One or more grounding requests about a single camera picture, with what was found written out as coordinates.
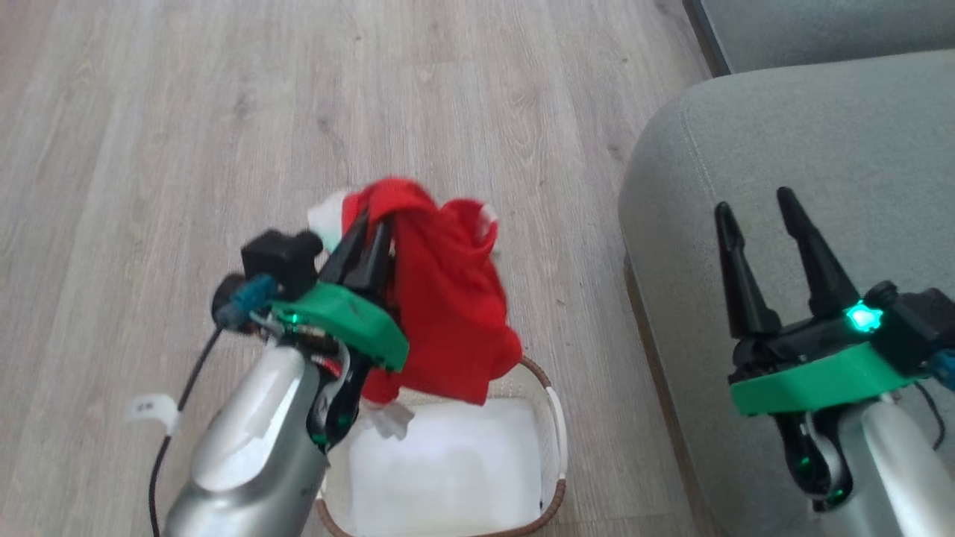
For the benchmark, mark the white laundry basket brown rim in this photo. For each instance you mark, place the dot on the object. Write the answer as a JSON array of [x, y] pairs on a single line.
[[462, 470]]

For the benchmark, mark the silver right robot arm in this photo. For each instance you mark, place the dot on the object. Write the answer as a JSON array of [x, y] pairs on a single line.
[[891, 470]]

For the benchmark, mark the red garment with white trim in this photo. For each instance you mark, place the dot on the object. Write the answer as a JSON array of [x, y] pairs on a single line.
[[448, 298]]

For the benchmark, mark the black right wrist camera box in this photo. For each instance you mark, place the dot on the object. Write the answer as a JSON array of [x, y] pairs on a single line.
[[914, 321]]

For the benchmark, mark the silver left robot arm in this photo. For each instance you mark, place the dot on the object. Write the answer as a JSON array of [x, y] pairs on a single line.
[[246, 440]]

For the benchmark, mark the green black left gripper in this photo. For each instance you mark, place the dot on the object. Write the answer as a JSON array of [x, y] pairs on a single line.
[[351, 317]]

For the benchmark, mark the grey fabric sofa seat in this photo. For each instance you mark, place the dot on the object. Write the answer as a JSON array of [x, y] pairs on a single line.
[[783, 149]]

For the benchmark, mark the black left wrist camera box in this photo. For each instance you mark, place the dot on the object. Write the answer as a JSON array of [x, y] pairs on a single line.
[[282, 257]]

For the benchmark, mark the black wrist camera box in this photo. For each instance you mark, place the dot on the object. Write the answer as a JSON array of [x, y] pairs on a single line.
[[282, 257], [914, 321]]

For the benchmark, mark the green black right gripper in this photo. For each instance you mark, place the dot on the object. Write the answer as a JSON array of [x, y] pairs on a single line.
[[821, 377]]

